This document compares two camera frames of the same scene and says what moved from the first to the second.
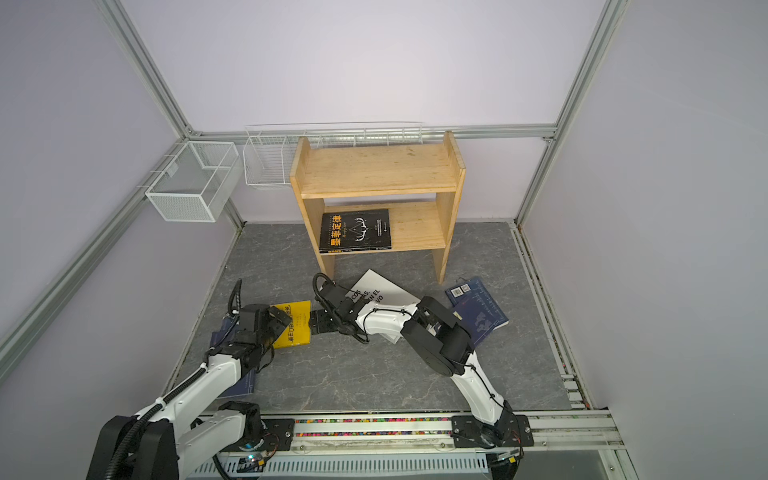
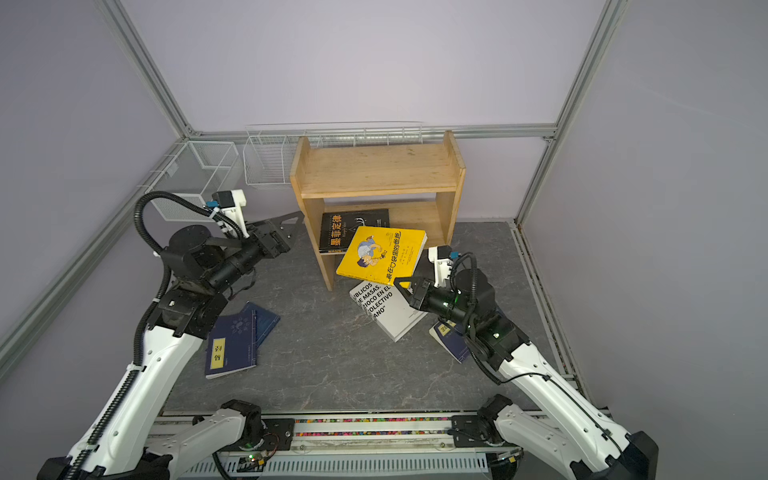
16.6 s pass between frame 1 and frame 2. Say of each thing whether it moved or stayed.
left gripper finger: moved
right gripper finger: moved
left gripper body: moved
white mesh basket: stayed
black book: stayed
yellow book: moved
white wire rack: stayed
